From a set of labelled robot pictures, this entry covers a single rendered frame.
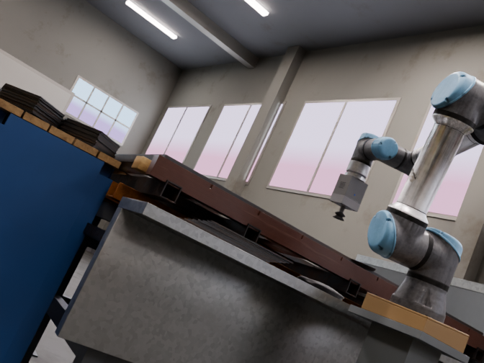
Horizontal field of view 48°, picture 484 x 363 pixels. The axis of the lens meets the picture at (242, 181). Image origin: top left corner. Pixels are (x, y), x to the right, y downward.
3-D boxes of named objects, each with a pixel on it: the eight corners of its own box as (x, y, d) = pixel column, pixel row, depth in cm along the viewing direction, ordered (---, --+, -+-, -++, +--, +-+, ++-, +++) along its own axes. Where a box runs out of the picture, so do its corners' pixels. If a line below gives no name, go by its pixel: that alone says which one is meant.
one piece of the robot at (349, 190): (354, 173, 199) (338, 214, 197) (338, 163, 194) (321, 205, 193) (374, 176, 191) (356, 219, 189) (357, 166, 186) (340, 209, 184)
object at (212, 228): (156, 212, 148) (163, 199, 149) (265, 267, 166) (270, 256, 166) (173, 217, 137) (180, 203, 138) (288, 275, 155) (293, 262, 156)
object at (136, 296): (54, 332, 137) (117, 206, 144) (390, 449, 196) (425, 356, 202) (57, 336, 134) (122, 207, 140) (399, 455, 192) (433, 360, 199)
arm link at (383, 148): (411, 146, 179) (393, 148, 190) (383, 131, 177) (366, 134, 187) (402, 168, 179) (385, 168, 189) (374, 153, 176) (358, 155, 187)
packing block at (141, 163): (130, 167, 160) (136, 155, 160) (145, 175, 162) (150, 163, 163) (137, 168, 154) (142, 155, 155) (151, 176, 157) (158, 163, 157)
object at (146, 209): (117, 206, 144) (122, 196, 144) (425, 356, 202) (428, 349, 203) (142, 214, 126) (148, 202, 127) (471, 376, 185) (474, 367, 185)
